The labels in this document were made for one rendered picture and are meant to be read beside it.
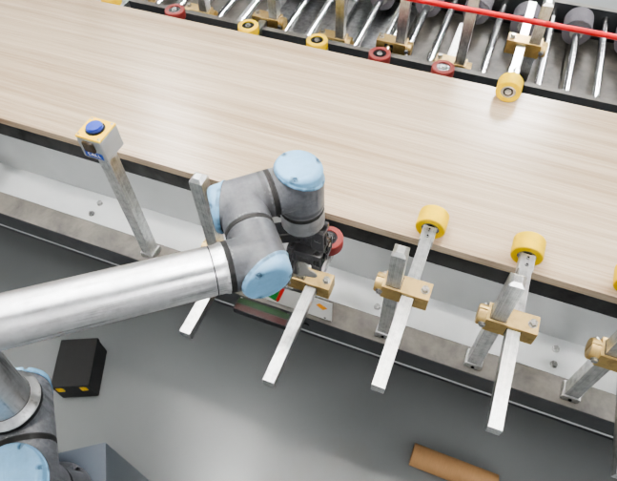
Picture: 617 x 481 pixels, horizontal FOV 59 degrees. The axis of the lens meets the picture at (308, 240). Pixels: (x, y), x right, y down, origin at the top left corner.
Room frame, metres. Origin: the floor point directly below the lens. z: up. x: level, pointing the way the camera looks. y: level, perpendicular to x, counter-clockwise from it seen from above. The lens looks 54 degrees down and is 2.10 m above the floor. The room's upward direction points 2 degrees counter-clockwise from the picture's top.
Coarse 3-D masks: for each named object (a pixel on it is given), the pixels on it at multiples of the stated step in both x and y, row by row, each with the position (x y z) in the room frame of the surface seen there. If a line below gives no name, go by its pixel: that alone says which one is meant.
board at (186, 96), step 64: (0, 0) 2.12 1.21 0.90; (64, 0) 2.11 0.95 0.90; (0, 64) 1.70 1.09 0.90; (64, 64) 1.68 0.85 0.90; (128, 64) 1.67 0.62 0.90; (192, 64) 1.65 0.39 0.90; (256, 64) 1.64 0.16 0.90; (320, 64) 1.62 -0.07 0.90; (384, 64) 1.61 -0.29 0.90; (64, 128) 1.35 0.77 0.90; (128, 128) 1.33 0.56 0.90; (192, 128) 1.32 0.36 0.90; (256, 128) 1.31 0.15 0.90; (320, 128) 1.30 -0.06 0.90; (384, 128) 1.29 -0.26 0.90; (448, 128) 1.27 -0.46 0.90; (512, 128) 1.26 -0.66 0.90; (576, 128) 1.25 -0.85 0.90; (384, 192) 1.02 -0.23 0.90; (448, 192) 1.01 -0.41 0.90; (512, 192) 1.00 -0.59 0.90; (576, 192) 0.99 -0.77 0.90; (576, 256) 0.78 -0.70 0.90
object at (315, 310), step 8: (288, 296) 0.77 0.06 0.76; (296, 296) 0.76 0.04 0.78; (288, 304) 0.77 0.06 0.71; (296, 304) 0.76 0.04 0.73; (312, 304) 0.74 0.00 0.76; (328, 304) 0.72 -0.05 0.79; (312, 312) 0.74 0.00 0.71; (320, 312) 0.73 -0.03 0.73; (328, 312) 0.72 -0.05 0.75; (328, 320) 0.72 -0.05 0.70
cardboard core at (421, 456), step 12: (420, 456) 0.49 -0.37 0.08; (432, 456) 0.49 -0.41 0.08; (444, 456) 0.49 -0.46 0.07; (420, 468) 0.46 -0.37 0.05; (432, 468) 0.45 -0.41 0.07; (444, 468) 0.45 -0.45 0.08; (456, 468) 0.45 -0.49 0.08; (468, 468) 0.45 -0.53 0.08; (480, 468) 0.45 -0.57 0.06; (456, 480) 0.41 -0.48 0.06; (468, 480) 0.41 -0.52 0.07; (480, 480) 0.40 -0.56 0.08; (492, 480) 0.40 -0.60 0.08
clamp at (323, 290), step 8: (320, 272) 0.78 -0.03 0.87; (296, 280) 0.76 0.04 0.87; (304, 280) 0.75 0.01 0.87; (312, 280) 0.75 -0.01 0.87; (320, 280) 0.75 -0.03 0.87; (296, 288) 0.76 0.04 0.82; (320, 288) 0.73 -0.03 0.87; (328, 288) 0.72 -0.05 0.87; (320, 296) 0.73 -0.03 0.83; (328, 296) 0.72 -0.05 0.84
